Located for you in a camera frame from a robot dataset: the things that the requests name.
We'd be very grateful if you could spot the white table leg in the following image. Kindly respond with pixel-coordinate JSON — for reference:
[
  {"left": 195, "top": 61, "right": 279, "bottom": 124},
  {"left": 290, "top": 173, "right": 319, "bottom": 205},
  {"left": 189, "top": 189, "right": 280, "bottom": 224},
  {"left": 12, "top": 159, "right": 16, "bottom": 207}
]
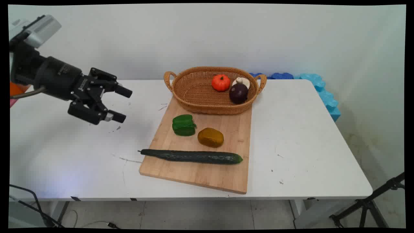
[
  {"left": 289, "top": 197, "right": 325, "bottom": 229},
  {"left": 49, "top": 201, "right": 71, "bottom": 227}
]

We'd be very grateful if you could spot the white floor cable with plug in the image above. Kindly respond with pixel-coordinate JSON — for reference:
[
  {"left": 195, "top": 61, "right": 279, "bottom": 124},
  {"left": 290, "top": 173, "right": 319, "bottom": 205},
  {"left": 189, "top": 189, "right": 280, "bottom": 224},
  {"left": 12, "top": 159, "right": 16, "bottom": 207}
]
[{"left": 70, "top": 210, "right": 121, "bottom": 229}]

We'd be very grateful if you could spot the black hanging cable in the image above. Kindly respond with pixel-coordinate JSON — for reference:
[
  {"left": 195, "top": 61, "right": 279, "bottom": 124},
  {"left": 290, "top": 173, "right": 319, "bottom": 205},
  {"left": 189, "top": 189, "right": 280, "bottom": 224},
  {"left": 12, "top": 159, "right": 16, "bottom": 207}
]
[{"left": 9, "top": 184, "right": 65, "bottom": 228}]

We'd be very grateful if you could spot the black tripod stand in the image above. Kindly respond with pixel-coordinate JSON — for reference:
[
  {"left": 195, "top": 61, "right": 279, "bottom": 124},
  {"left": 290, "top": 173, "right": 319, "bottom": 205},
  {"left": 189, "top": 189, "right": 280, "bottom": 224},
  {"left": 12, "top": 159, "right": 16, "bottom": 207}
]
[{"left": 329, "top": 172, "right": 405, "bottom": 228}]

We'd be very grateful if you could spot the dark purple round vegetable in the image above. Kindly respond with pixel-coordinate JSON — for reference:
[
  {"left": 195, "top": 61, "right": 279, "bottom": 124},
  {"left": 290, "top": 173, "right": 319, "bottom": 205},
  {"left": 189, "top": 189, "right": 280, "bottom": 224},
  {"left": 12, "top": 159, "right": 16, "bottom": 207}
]
[{"left": 229, "top": 83, "right": 249, "bottom": 104}]

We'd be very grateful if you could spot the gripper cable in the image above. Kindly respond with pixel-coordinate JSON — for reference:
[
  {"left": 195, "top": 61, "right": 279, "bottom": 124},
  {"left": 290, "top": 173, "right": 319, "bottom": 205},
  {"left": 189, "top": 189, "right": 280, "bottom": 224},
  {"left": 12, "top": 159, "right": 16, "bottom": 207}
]
[{"left": 10, "top": 85, "right": 46, "bottom": 99}]

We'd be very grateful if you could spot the orange object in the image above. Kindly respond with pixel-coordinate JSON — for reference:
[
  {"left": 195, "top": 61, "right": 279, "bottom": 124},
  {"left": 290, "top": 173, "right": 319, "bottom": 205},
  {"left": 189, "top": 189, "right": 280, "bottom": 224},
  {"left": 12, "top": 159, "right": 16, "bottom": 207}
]
[{"left": 10, "top": 82, "right": 31, "bottom": 96}]

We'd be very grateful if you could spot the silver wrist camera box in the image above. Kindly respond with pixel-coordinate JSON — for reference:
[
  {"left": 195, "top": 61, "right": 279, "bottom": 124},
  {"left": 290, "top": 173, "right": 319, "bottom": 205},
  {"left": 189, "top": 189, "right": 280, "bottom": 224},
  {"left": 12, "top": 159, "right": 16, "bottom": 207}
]
[{"left": 23, "top": 15, "right": 62, "bottom": 49}]

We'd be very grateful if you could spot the yellow-brown potato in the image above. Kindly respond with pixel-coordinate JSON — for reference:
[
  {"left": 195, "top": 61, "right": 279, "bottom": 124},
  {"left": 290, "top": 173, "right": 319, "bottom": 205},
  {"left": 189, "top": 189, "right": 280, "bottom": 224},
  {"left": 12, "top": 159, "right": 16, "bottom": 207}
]
[{"left": 198, "top": 128, "right": 224, "bottom": 148}]

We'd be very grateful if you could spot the wooden cutting board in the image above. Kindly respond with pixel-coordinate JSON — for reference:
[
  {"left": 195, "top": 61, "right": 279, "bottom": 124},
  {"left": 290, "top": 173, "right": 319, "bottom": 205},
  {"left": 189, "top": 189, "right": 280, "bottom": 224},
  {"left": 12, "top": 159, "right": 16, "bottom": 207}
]
[{"left": 139, "top": 96, "right": 252, "bottom": 194}]

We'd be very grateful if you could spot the white garlic bulb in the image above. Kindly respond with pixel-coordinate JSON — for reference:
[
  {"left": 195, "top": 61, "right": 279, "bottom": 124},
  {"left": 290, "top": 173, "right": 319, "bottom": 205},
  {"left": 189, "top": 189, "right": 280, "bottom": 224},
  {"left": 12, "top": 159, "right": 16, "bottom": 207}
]
[{"left": 232, "top": 77, "right": 250, "bottom": 90}]

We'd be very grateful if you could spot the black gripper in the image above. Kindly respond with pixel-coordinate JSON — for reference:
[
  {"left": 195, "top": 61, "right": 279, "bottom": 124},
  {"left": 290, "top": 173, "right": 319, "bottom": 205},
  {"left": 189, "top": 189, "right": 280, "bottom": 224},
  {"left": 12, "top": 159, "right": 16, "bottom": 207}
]
[{"left": 10, "top": 40, "right": 133, "bottom": 125}]

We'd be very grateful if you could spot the green bell pepper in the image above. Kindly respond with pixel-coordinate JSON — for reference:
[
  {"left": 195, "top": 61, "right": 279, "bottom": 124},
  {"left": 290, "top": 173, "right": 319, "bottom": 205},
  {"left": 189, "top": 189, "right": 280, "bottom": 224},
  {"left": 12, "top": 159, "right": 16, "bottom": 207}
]
[{"left": 172, "top": 114, "right": 197, "bottom": 136}]

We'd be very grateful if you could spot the woven wicker basket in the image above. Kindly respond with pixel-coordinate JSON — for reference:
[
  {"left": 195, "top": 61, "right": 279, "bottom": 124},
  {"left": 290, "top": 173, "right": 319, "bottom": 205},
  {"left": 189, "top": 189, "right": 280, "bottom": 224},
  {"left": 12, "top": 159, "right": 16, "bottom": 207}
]
[{"left": 164, "top": 66, "right": 267, "bottom": 115}]

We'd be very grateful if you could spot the long dark green cucumber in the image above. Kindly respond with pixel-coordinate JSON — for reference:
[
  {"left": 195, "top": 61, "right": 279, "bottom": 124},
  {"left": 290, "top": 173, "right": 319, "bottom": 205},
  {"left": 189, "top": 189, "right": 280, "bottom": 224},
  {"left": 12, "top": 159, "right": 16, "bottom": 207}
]
[{"left": 138, "top": 149, "right": 244, "bottom": 165}]

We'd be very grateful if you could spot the light blue foam mat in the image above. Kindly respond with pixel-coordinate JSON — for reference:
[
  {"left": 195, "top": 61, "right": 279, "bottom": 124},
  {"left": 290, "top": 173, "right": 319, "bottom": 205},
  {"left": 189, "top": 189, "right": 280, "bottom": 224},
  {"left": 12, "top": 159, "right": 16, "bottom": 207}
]
[{"left": 294, "top": 73, "right": 342, "bottom": 122}]

